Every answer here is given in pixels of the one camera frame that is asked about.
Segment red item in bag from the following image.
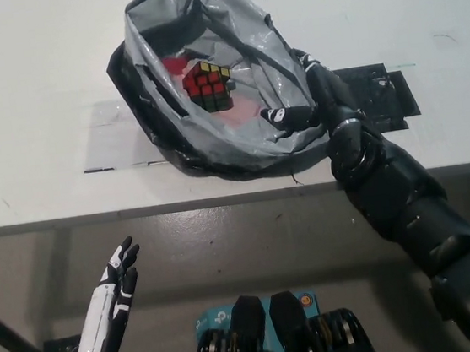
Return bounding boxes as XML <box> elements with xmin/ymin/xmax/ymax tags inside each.
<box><xmin>161</xmin><ymin>53</ymin><xmax>191</xmax><ymax>79</ymax></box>

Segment teal tp-link box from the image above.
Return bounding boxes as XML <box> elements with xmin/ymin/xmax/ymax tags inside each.
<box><xmin>192</xmin><ymin>288</ymin><xmax>323</xmax><ymax>352</ymax></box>

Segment grey plastic bag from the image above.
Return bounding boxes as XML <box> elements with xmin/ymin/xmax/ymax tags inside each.
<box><xmin>98</xmin><ymin>0</ymin><xmax>338</xmax><ymax>197</ymax></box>

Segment black tape marker square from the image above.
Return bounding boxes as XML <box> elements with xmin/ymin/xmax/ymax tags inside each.
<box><xmin>331</xmin><ymin>59</ymin><xmax>424</xmax><ymax>138</ymax></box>

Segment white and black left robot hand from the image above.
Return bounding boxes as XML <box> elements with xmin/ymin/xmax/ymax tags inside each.
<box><xmin>63</xmin><ymin>234</ymin><xmax>153</xmax><ymax>352</ymax></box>

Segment black robot torso blocks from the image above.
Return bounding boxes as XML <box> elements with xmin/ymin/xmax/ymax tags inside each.
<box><xmin>181</xmin><ymin>281</ymin><xmax>381</xmax><ymax>352</ymax></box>

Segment pink item in bag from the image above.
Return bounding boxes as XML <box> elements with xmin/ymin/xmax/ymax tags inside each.
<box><xmin>217</xmin><ymin>95</ymin><xmax>265</xmax><ymax>133</ymax></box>

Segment rubik's cube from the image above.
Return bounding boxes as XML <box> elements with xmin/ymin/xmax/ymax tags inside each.
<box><xmin>181</xmin><ymin>58</ymin><xmax>238</xmax><ymax>116</ymax></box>

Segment clear tape patch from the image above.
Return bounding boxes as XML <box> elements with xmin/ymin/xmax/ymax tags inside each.
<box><xmin>76</xmin><ymin>93</ymin><xmax>175</xmax><ymax>174</ymax></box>

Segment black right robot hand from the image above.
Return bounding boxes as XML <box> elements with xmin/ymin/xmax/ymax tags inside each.
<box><xmin>252</xmin><ymin>41</ymin><xmax>365</xmax><ymax>140</ymax></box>

